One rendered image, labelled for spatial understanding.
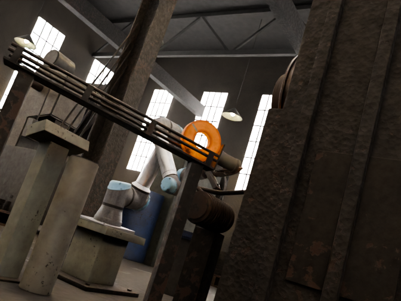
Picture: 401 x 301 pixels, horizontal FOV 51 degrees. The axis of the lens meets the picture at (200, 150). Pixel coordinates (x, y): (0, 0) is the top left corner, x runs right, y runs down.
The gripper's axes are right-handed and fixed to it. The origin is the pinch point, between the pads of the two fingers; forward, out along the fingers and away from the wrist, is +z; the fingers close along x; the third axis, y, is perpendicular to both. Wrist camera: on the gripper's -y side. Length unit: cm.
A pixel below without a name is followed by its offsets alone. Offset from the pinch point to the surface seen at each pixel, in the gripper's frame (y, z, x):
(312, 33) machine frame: 29, 52, -48
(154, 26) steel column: 260, -176, 143
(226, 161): -13.4, 13.6, -42.1
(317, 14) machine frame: 36, 54, -48
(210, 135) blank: -5, 10, -49
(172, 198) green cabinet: 83, -213, 256
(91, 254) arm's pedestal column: -40, -73, -19
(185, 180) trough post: -22, 2, -52
